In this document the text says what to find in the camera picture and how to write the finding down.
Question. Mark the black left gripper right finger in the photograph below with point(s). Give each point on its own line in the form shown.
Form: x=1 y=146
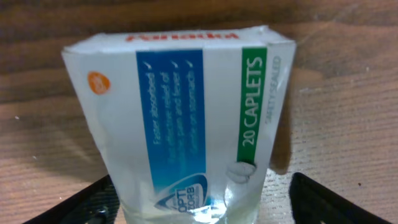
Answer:
x=313 y=203

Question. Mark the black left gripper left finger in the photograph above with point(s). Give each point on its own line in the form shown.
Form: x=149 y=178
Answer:
x=97 y=203

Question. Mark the white Panadol caplets box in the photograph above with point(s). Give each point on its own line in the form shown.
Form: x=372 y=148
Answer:
x=185 y=121

